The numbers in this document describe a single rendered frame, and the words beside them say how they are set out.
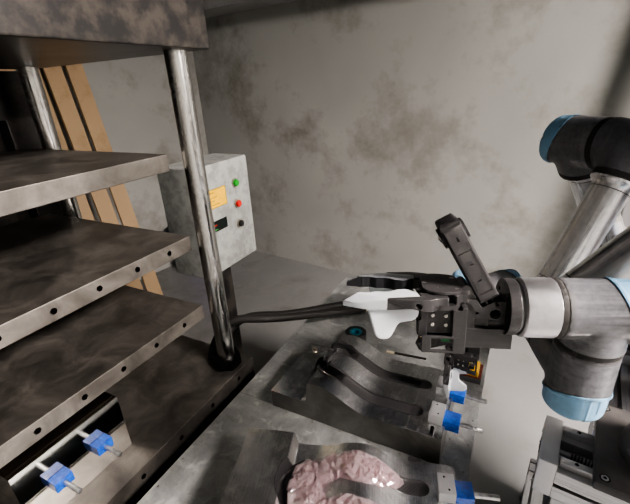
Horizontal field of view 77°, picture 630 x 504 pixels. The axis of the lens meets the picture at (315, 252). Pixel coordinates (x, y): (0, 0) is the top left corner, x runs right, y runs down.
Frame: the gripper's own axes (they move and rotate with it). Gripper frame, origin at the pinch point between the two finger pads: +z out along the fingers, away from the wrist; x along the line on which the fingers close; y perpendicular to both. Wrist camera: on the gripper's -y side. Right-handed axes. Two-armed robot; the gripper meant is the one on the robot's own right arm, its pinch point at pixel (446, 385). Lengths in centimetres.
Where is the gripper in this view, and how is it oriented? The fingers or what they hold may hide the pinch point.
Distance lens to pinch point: 122.8
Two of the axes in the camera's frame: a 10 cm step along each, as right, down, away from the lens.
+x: 4.5, -3.7, 8.1
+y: 8.9, 1.4, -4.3
